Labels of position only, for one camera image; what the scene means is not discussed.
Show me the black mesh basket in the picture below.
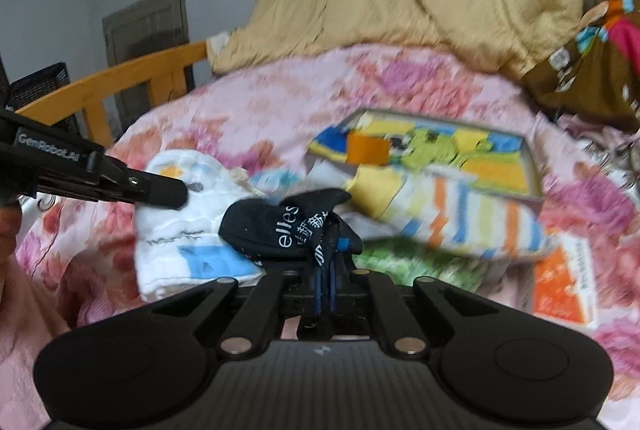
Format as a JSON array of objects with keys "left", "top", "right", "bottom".
[{"left": 6, "top": 62, "right": 70, "bottom": 111}]

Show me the wooden bed frame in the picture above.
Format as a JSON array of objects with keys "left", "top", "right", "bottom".
[{"left": 17, "top": 42, "right": 206, "bottom": 147}]

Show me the bag of green paper stars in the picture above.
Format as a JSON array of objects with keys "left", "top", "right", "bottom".
[{"left": 352, "top": 237, "right": 506, "bottom": 292}]

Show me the striped colourful cloth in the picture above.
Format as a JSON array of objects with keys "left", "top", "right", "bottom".
[{"left": 346, "top": 165, "right": 556, "bottom": 261}]

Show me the grey tray with cartoon picture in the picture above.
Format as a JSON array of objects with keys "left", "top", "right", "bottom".
[{"left": 308, "top": 108, "right": 544, "bottom": 205}]

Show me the white cloth with blue patches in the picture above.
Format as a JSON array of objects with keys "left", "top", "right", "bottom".
[{"left": 134, "top": 149, "right": 264, "bottom": 303}]

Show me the grey wooden door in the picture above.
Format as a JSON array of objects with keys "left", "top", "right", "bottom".
[{"left": 102, "top": 0, "right": 190, "bottom": 133}]

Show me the person's left hand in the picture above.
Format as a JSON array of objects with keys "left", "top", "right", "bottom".
[{"left": 0, "top": 202, "right": 23, "bottom": 290}]

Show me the brown colourful blanket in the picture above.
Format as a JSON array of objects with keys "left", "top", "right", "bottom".
[{"left": 518, "top": 0, "right": 639, "bottom": 133}]

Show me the orange white medicine box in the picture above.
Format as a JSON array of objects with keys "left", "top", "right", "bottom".
[{"left": 529, "top": 233, "right": 598, "bottom": 332}]

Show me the black sock with white text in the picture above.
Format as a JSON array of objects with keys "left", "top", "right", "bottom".
[{"left": 218, "top": 188, "right": 363, "bottom": 267}]

